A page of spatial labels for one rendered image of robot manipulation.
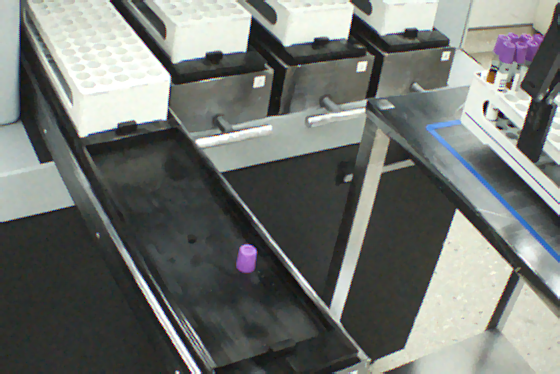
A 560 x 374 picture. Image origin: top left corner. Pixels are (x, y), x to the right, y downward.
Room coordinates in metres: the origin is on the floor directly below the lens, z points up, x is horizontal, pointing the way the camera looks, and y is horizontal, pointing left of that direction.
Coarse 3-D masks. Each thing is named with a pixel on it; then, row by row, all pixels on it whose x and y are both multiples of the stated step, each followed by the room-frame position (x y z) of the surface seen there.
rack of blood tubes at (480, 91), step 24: (480, 72) 0.77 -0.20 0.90; (480, 96) 0.74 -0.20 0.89; (504, 96) 0.73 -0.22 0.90; (528, 96) 0.74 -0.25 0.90; (480, 120) 0.74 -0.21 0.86; (504, 120) 0.74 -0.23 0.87; (552, 120) 0.70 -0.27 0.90; (504, 144) 0.70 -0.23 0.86; (552, 144) 0.65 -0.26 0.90; (528, 168) 0.66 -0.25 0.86; (552, 168) 0.69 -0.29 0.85; (552, 192) 0.63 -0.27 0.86
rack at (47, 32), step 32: (32, 0) 0.85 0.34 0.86; (64, 0) 0.86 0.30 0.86; (96, 0) 0.87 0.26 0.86; (32, 32) 0.83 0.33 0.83; (64, 32) 0.77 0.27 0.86; (96, 32) 0.78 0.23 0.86; (128, 32) 0.79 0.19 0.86; (64, 64) 0.70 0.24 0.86; (96, 64) 0.71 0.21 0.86; (128, 64) 0.72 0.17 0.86; (160, 64) 0.73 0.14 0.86; (64, 96) 0.69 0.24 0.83; (96, 96) 0.65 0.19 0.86; (128, 96) 0.67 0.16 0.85; (160, 96) 0.69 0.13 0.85; (96, 128) 0.65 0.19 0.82
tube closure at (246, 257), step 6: (240, 246) 0.52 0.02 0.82; (246, 246) 0.52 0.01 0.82; (252, 246) 0.52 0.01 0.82; (240, 252) 0.51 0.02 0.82; (246, 252) 0.51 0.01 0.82; (252, 252) 0.51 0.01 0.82; (240, 258) 0.51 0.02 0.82; (246, 258) 0.51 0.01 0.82; (252, 258) 0.51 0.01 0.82; (240, 264) 0.51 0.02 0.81; (246, 264) 0.51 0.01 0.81; (252, 264) 0.51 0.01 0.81; (240, 270) 0.51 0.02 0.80; (246, 270) 0.51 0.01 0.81; (252, 270) 0.51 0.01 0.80
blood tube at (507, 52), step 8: (504, 48) 0.74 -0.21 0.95; (512, 48) 0.73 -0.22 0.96; (504, 56) 0.73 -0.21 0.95; (512, 56) 0.73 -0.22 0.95; (504, 64) 0.73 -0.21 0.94; (504, 72) 0.73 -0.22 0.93; (496, 80) 0.74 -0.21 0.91; (504, 80) 0.73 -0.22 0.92; (496, 88) 0.73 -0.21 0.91; (488, 104) 0.74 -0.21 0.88; (488, 112) 0.74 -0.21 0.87; (496, 112) 0.73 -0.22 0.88
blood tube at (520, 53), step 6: (516, 42) 0.75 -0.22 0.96; (522, 42) 0.75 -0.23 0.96; (516, 48) 0.74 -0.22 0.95; (522, 48) 0.74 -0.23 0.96; (516, 54) 0.74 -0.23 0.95; (522, 54) 0.74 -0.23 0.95; (516, 60) 0.74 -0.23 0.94; (522, 60) 0.74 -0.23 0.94; (510, 66) 0.75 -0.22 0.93; (516, 66) 0.74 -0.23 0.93; (510, 72) 0.75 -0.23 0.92; (516, 72) 0.74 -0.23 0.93; (510, 78) 0.74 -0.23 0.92; (516, 78) 0.74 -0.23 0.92; (510, 84) 0.74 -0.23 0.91; (510, 90) 0.74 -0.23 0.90; (498, 114) 0.75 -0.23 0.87; (504, 114) 0.74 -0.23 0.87; (498, 126) 0.74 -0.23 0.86
